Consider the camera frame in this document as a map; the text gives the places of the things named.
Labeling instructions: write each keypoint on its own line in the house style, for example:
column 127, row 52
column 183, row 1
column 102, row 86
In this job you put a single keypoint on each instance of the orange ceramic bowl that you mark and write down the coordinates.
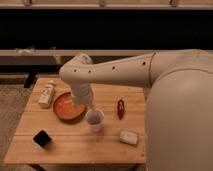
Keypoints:
column 65, row 109

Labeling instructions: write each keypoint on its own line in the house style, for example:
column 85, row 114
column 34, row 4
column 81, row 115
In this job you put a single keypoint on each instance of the wooden table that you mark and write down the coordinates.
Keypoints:
column 75, row 143

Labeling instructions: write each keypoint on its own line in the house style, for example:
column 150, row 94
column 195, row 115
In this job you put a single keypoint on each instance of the white bottle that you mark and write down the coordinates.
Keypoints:
column 47, row 95

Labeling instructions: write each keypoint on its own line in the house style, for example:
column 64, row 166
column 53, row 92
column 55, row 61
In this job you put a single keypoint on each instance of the small black box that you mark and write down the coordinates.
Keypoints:
column 42, row 138

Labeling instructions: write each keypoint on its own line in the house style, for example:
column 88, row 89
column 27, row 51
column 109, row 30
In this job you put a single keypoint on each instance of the red pepper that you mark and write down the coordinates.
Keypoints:
column 120, row 109

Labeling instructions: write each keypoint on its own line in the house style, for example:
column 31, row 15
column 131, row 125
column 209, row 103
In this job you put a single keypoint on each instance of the clear plastic cup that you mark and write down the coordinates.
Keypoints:
column 94, row 118

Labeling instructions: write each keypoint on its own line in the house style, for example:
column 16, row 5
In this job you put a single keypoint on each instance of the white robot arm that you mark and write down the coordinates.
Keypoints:
column 179, row 105

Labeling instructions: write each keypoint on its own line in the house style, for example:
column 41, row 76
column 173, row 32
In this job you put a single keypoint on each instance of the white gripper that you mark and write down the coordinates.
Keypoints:
column 82, row 96

